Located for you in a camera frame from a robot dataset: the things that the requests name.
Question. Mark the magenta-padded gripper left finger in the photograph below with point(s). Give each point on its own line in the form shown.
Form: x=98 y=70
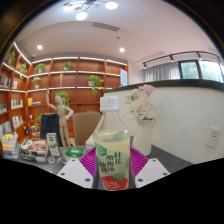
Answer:
x=75 y=171

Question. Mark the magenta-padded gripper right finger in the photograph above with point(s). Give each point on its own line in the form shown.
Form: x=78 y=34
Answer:
x=153 y=171

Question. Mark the clear bottle of yellow drink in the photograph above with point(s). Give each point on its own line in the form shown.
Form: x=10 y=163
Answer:
x=112 y=143

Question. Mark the green and white carton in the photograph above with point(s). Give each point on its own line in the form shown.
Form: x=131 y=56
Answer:
x=52 y=145

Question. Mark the white vase with pale flowers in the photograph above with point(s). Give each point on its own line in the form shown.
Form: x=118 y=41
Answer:
x=143 y=136

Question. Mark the tan upholstered chair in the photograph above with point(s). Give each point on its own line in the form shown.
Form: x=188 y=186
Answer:
x=85 y=126

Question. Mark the dark office chair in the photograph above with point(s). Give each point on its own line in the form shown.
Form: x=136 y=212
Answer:
x=48 y=125

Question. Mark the wooden artist mannequin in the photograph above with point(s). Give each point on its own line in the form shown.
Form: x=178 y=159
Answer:
x=62 y=116

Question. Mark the colourful stack of books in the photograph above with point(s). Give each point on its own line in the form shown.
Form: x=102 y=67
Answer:
x=10 y=146

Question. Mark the wooden shelf unit with books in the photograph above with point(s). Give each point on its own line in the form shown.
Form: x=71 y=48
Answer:
x=76 y=100

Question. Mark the white framed notice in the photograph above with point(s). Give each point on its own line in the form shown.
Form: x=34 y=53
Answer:
x=124 y=77

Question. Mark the grey curtain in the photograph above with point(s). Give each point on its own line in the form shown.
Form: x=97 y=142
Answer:
x=161 y=71

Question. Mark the window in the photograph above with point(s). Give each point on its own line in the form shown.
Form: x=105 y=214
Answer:
x=190 y=70

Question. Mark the round recessed ceiling light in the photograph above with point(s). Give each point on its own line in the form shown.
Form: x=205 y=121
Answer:
x=40 y=47
x=122 y=50

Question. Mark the ceiling air vent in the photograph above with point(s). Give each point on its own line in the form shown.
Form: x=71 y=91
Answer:
x=106 y=26

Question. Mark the ceiling lamp with round bulbs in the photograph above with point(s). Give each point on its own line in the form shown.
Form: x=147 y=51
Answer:
x=81 y=15

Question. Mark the white wall outlet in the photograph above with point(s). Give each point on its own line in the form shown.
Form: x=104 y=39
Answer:
x=213 y=136

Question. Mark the black ceiling track rail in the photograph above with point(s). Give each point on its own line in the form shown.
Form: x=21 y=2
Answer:
x=173 y=55

